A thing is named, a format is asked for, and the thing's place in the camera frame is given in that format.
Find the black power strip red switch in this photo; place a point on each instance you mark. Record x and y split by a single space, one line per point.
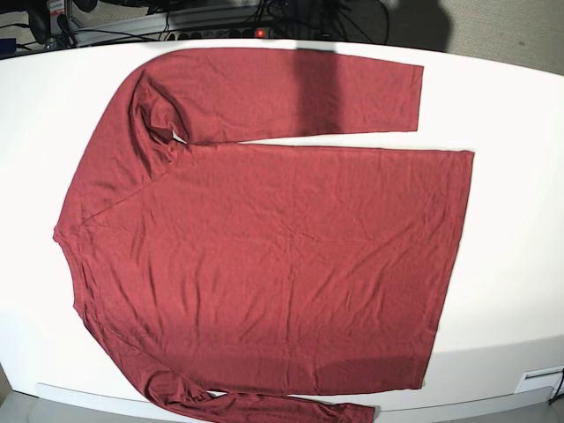
248 32

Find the red long-sleeve T-shirt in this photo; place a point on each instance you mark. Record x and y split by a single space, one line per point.
234 279

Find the white label box with cable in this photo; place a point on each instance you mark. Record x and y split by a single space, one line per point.
551 377

